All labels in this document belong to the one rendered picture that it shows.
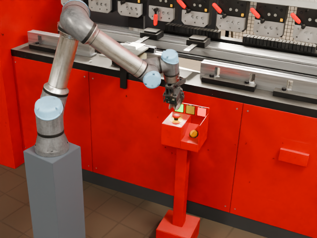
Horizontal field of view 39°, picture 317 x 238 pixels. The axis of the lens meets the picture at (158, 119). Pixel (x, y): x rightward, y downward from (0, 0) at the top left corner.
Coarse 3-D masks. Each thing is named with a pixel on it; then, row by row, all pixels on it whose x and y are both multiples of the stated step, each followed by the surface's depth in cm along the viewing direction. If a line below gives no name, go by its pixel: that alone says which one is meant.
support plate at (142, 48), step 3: (141, 48) 263; (144, 48) 263; (147, 48) 264; (132, 51) 257; (135, 51) 257; (138, 51) 257; (141, 51) 257; (102, 54) 251; (135, 54) 253; (138, 54) 255; (105, 57) 249
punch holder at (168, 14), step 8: (152, 0) 249; (160, 0) 248; (168, 0) 245; (152, 8) 252; (160, 8) 249; (168, 8) 247; (176, 8) 251; (152, 16) 254; (160, 16) 251; (168, 16) 249; (176, 16) 253
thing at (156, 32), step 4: (148, 28) 289; (152, 28) 289; (140, 32) 285; (144, 32) 285; (148, 32) 284; (152, 32) 283; (156, 32) 283; (160, 32) 286; (140, 36) 287; (144, 36) 283; (148, 36) 283; (152, 36) 283; (156, 36) 282; (160, 36) 287; (140, 40) 276; (144, 40) 276; (156, 40) 283
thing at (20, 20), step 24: (0, 0) 277; (24, 0) 296; (48, 0) 319; (0, 24) 281; (24, 24) 301; (48, 24) 324; (0, 48) 286; (0, 72) 292; (0, 96) 301; (0, 120) 310; (0, 144) 321
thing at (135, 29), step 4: (128, 16) 263; (144, 16) 260; (128, 20) 264; (132, 20) 263; (136, 20) 262; (140, 20) 261; (144, 20) 262; (128, 24) 265; (132, 24) 264; (136, 24) 263; (140, 24) 262; (144, 24) 263; (132, 28) 267; (136, 28) 265; (140, 28) 263; (144, 28) 264
